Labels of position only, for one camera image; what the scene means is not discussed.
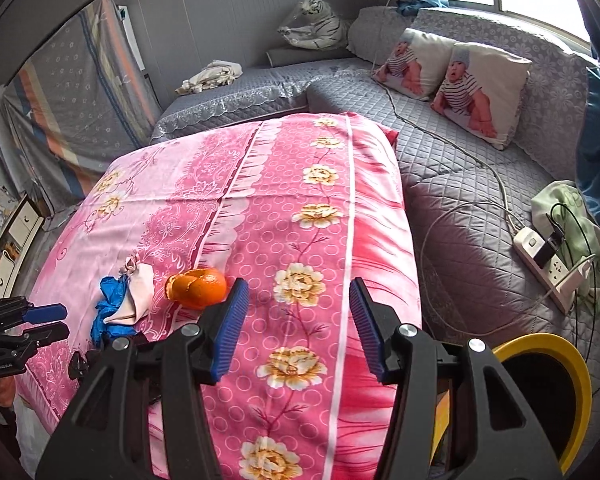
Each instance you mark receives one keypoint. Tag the light green cloth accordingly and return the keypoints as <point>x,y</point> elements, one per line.
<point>555,195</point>

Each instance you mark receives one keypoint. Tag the baby print pillow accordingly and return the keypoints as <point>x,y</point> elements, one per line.
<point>480,95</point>
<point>415,65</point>

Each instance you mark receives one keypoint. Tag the pink floral blanket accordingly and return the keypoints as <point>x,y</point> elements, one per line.
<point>280,185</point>

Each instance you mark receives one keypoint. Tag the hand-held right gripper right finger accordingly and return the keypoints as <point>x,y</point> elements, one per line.
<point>367,330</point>

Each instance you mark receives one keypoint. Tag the white drawer cabinet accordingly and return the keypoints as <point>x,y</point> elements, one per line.
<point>20,230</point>

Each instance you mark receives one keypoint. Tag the black charger plug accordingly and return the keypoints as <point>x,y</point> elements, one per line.
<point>547,250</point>

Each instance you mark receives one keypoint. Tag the orange peel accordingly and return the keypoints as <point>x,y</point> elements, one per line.
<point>197,287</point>

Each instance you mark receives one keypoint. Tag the person's left forearm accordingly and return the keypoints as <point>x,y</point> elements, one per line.
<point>0,435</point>

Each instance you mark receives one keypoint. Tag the white tiger plush toy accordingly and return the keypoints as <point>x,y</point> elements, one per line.
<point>315,22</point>

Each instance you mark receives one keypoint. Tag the grey flat cushion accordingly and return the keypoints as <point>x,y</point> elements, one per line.
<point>290,56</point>

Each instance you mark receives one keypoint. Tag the striped fabric covered board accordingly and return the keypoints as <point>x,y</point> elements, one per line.
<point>80,100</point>

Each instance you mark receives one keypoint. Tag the grey quilted sofa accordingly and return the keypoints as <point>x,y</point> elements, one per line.
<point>455,200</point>

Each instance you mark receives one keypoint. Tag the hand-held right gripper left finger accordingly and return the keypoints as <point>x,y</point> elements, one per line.
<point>232,320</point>

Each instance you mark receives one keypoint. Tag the white power strip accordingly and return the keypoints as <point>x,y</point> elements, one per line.
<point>555,275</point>

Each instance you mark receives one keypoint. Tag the person's left hand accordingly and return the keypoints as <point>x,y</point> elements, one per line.
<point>2,392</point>

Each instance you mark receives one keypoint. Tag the yellow round waste bin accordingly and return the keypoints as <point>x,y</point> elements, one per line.
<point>575,375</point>

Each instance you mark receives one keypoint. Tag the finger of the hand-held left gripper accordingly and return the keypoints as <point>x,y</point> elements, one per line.
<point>50,334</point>
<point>45,312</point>

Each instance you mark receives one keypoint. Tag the beige crumpled cloth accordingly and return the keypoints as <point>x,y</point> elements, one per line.
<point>210,77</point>

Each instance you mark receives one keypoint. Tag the black plastic scrap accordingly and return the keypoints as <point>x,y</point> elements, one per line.
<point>80,362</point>

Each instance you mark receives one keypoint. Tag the blue disposable glove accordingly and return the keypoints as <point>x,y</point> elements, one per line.
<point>107,292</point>

